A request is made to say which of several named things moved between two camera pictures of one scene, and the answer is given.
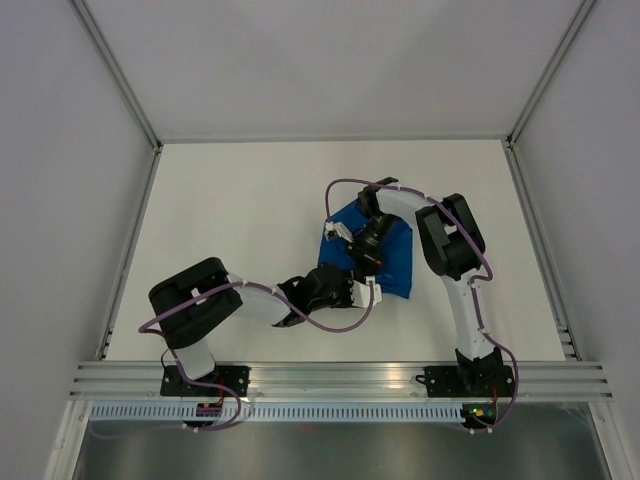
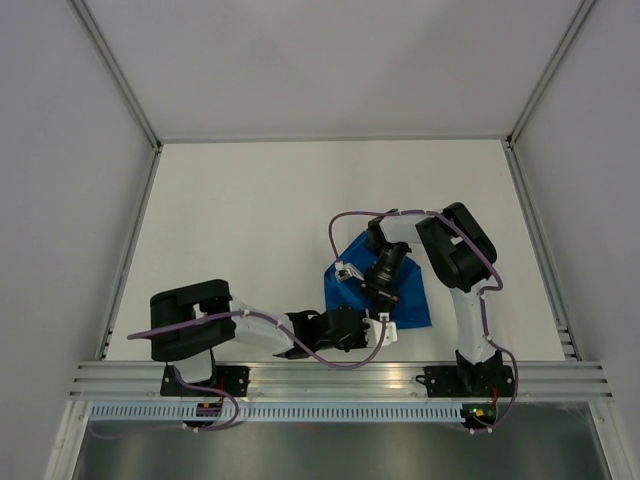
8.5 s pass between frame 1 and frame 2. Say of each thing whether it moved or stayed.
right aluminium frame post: stayed
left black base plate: stayed
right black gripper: moved
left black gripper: moved
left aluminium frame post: stayed
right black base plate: stayed
